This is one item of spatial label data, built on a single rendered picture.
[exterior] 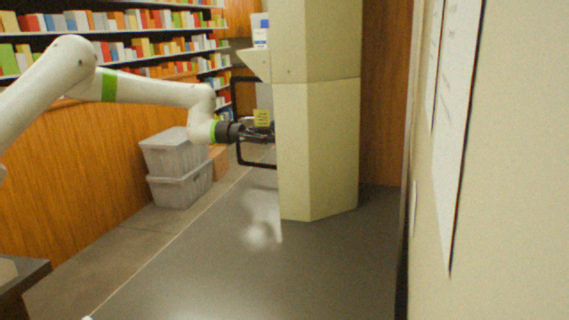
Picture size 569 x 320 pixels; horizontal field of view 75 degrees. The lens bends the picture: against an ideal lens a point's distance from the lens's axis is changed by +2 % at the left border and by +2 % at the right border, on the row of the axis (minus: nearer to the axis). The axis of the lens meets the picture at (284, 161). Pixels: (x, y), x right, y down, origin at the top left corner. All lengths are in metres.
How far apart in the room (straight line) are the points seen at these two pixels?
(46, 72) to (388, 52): 1.09
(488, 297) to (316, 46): 1.01
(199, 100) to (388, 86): 0.72
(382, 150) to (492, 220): 1.36
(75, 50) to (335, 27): 0.75
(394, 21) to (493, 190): 1.30
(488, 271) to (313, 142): 1.03
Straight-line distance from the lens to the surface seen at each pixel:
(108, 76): 1.41
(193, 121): 1.46
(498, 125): 0.18
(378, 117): 1.49
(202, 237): 1.25
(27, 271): 1.34
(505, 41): 0.18
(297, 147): 1.18
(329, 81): 1.17
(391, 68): 1.46
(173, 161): 3.43
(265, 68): 1.16
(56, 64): 1.23
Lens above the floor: 1.57
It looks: 20 degrees down
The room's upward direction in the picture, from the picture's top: 3 degrees counter-clockwise
